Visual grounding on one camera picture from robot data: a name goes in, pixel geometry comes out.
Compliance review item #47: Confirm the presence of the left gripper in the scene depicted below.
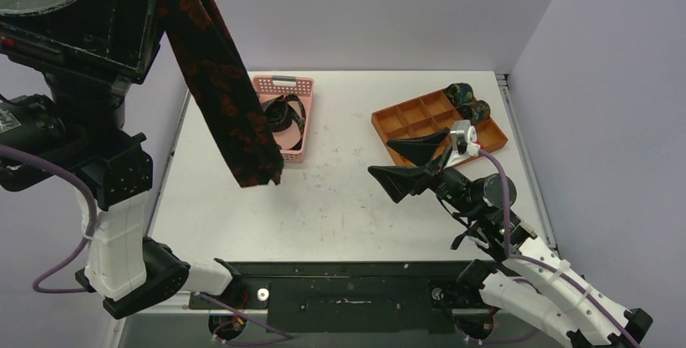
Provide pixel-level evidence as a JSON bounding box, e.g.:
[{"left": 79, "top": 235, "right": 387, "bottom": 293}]
[{"left": 0, "top": 0, "right": 176, "bottom": 137}]

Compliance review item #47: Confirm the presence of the black orange floral tie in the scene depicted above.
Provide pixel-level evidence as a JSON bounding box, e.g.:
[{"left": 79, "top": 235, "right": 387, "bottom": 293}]
[{"left": 158, "top": 0, "right": 284, "bottom": 188}]

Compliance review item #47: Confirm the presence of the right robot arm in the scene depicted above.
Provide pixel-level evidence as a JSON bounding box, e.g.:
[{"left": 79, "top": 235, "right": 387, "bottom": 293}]
[{"left": 368, "top": 123, "right": 653, "bottom": 347}]

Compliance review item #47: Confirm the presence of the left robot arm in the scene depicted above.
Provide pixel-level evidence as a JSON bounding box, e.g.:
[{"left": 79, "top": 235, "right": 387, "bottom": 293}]
[{"left": 1, "top": 0, "right": 242, "bottom": 319}]

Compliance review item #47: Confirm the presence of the orange divided tray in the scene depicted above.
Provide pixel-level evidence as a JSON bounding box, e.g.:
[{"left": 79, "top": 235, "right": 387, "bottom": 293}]
[{"left": 371, "top": 90, "right": 508, "bottom": 153}]

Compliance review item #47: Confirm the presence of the rolled dark floral tie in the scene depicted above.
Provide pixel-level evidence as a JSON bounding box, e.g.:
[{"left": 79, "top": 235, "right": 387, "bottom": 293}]
[{"left": 456, "top": 100, "right": 491, "bottom": 125}]

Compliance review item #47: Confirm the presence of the rolled blue green tie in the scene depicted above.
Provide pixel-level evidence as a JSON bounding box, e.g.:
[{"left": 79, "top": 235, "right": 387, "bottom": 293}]
[{"left": 443, "top": 83, "right": 475, "bottom": 108}]

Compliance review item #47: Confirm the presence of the dark tie in basket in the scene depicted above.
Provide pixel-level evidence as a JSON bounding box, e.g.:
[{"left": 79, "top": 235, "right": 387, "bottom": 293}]
[{"left": 260, "top": 93, "right": 307, "bottom": 151}]

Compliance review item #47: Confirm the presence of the pink plastic basket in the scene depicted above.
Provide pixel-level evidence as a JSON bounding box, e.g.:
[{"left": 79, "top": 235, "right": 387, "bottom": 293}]
[{"left": 252, "top": 75, "right": 315, "bottom": 163}]

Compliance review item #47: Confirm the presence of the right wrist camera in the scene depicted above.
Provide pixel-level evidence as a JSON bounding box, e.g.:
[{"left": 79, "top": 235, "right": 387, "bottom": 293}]
[{"left": 449, "top": 120, "right": 481, "bottom": 157}]

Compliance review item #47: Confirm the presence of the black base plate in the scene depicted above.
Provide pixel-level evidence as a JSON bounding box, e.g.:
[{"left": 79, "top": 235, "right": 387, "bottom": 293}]
[{"left": 189, "top": 261, "right": 492, "bottom": 333}]

